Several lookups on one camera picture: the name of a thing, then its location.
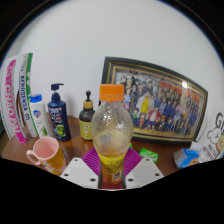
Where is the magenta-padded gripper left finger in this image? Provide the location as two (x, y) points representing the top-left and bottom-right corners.
(59, 147), (103, 190)

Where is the dark blue pump bottle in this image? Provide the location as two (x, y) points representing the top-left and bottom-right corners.
(47, 83), (72, 142)

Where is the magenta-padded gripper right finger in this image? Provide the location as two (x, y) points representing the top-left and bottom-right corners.
(122, 147), (165, 190)

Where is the pink mug with orange print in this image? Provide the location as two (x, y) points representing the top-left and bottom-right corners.
(26, 136), (68, 176)

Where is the white lotion bottle blue cap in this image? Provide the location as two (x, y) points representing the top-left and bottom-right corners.
(29, 93), (51, 138)

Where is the brown pump bottle yellow label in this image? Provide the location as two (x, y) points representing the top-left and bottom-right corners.
(78, 90), (96, 141)

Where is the black-framed group cartoon picture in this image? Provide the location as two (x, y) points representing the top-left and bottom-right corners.
(98, 56), (209, 145)

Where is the white printed paper bag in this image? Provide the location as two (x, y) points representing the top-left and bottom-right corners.
(196, 106), (224, 161)

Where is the orange-capped clear drink bottle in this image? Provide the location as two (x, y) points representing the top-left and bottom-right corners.
(90, 83), (134, 185)

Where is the blue tissue pack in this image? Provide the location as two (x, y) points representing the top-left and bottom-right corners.
(173, 141), (203, 169)

